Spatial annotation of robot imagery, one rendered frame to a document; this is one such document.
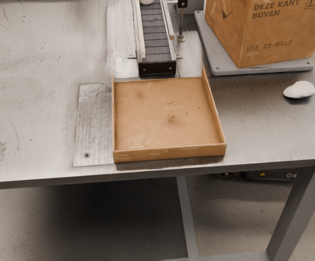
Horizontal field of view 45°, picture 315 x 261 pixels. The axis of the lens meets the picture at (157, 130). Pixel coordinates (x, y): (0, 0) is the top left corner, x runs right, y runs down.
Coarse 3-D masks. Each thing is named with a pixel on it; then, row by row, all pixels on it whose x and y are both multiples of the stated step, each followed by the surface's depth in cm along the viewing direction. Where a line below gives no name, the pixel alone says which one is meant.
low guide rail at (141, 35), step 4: (136, 0) 126; (136, 4) 124; (136, 8) 122; (136, 12) 123; (140, 16) 118; (140, 20) 116; (140, 24) 115; (140, 28) 113; (140, 32) 112; (140, 36) 110; (140, 40) 108; (140, 44) 107; (144, 44) 107; (140, 48) 106; (144, 48) 106; (144, 52) 105; (144, 56) 106
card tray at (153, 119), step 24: (120, 96) 104; (144, 96) 104; (168, 96) 104; (192, 96) 104; (120, 120) 97; (144, 120) 97; (168, 120) 97; (192, 120) 97; (216, 120) 94; (120, 144) 91; (144, 144) 91; (168, 144) 91; (192, 144) 91; (216, 144) 86
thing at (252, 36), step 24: (216, 0) 116; (240, 0) 100; (264, 0) 96; (288, 0) 97; (312, 0) 99; (216, 24) 120; (240, 24) 103; (264, 24) 101; (288, 24) 103; (312, 24) 105; (240, 48) 105; (264, 48) 107; (288, 48) 109; (312, 48) 111
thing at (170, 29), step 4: (164, 0) 116; (164, 4) 114; (164, 8) 112; (164, 12) 112; (168, 12) 110; (168, 16) 109; (168, 20) 107; (168, 24) 106; (168, 28) 104; (172, 28) 104; (168, 32) 104; (172, 32) 103; (172, 36) 102
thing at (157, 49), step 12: (156, 0) 133; (144, 12) 127; (156, 12) 127; (144, 24) 121; (156, 24) 121; (144, 36) 116; (156, 36) 116; (156, 48) 112; (168, 48) 112; (144, 60) 108; (156, 60) 108; (168, 60) 108
